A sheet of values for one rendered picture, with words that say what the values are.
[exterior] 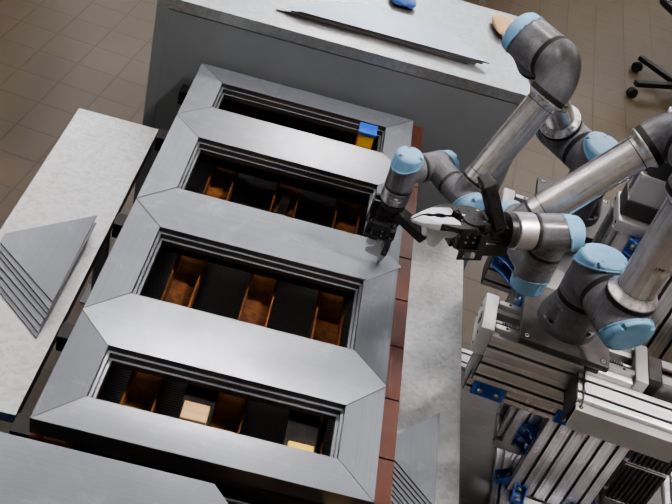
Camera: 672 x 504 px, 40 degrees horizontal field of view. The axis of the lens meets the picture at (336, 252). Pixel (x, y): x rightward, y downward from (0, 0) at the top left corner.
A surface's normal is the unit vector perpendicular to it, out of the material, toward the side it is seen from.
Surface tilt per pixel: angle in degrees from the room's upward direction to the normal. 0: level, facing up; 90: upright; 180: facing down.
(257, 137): 0
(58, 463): 0
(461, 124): 90
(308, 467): 0
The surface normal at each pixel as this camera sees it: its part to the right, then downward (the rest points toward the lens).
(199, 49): -0.11, 0.63
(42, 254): 0.23, -0.73
